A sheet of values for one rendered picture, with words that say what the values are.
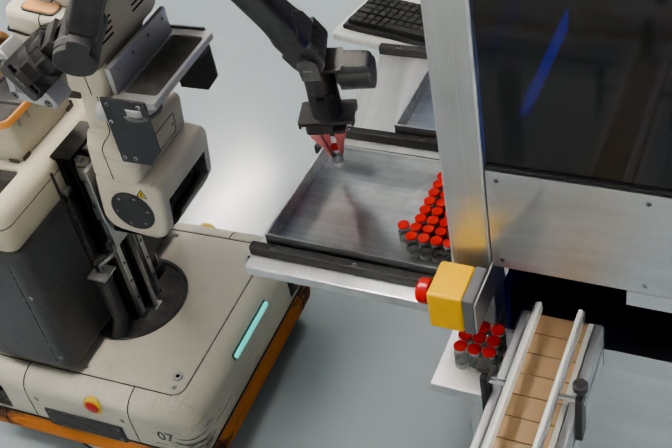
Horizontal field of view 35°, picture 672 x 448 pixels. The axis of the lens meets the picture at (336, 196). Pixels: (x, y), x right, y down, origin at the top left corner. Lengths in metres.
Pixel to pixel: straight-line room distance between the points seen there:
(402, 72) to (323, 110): 0.40
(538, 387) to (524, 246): 0.20
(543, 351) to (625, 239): 0.22
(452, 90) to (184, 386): 1.32
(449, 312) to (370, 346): 1.31
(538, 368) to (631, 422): 0.27
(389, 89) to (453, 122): 0.77
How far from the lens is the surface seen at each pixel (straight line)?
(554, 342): 1.61
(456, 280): 1.56
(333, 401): 2.76
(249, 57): 4.02
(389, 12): 2.54
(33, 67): 1.92
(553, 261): 1.55
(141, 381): 2.57
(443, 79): 1.39
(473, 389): 1.62
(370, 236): 1.86
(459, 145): 1.45
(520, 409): 1.53
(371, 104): 2.16
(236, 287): 2.70
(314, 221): 1.91
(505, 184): 1.47
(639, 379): 1.71
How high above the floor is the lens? 2.16
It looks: 41 degrees down
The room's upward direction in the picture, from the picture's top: 12 degrees counter-clockwise
